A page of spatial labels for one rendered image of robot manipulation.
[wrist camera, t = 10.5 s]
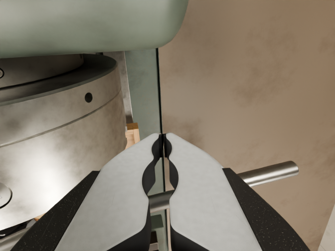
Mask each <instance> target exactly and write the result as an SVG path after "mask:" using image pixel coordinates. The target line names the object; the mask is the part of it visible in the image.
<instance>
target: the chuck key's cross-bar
mask: <svg viewBox="0 0 335 251"><path fill-rule="evenodd" d="M298 174H299V168H298V166H297V164H296V163H294V162H293V161H286V162H282V163H278V164H274V165H270V166H266V167H262V168H258V169H254V170H250V171H246V172H242V173H238V174H237V175H238V176H239V177H240V178H241V179H243V180H244V181H245V182H246V183H247V184H248V185H249V186H250V187H254V186H258V185H262V184H266V183H270V182H274V181H278V180H282V179H285V178H289V177H293V176H297V175H298ZM173 191H174V189H173V190H169V191H165V192H161V193H157V194H153V195H149V196H148V198H149V204H150V213H153V212H157V211H161V210H165V209H169V200H170V197H171V195H172V193H173ZM30 228H31V226H30V227H28V228H25V229H23V230H21V231H19V232H16V233H14V234H12V235H9V236H7V237H5V238H3V239H0V251H10V250H11V249H12V248H13V246H14V245H15V244H16V243H17V242H18V241H19V240H20V238H21V237H22V236H23V235H24V234H25V233H26V232H27V231H28V230H29V229H30Z"/></svg>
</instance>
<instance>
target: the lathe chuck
mask: <svg viewBox="0 0 335 251"><path fill-rule="evenodd" d="M127 131H128V130H127V125H126V115H125V108H124V101H123V94H122V87H121V88H120V90H119V92H118V93H117V95H116V96H115V97H114V98H113V99H111V100H110V101H109V102H108V103H106V104H105V105H103V106H102V107H100V108H98V109H96V110H95V111H93V112H91V113H89V114H87V115H85V116H83V117H81V118H79V119H76V120H74V121H72V122H69V123H67V124H65V125H62V126H59V127H57V128H54V129H51V130H48V131H46V132H43V133H40V134H37V135H34V136H31V137H27V138H24V139H21V140H18V141H14V142H11V143H7V144H4V145H0V182H1V183H3V184H6V185H7V186H8V187H9V188H10V189H11V190H12V197H11V199H10V200H9V201H8V202H7V203H6V204H5V205H3V206H1V207H0V230H3V229H6V228H9V227H12V226H15V225H18V224H20V223H23V222H25V221H28V220H30V219H33V218H35V217H37V216H40V215H42V214H44V213H46V212H47V211H48V210H49V209H51V208H52V207H53V206H54V205H55V204H56V203H57V202H58V201H59V200H61V199H62V198H63V197H64V196H65V195H66V194H67V193H68V192H69V191H70V190H72V189H73V188H74V187H75V186H76V185H77V184H78V183H79V182H80V181H81V180H83V179H84V178H85V177H86V176H87V175H88V174H89V173H90V172H91V171H99V170H100V169H101V168H102V167H103V166H104V165H105V164H107V163H108V162H109V161H110V160H111V159H112V158H114V157H115V156H116V155H118V154H119V153H121V152H122V151H124V150H125V148H126V146H127V143H128V142H127V138H126V135H125V133H126V132H127Z"/></svg>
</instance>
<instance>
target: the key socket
mask: <svg viewBox="0 0 335 251"><path fill-rule="evenodd" d="M0 195H1V198H0V207H1V206H3V205H5V204H6V203H7V202H8V201H9V200H10V199H11V197H12V190H11V189H10V188H9V187H8V186H7V185H6V184H3V183H1V182H0Z"/></svg>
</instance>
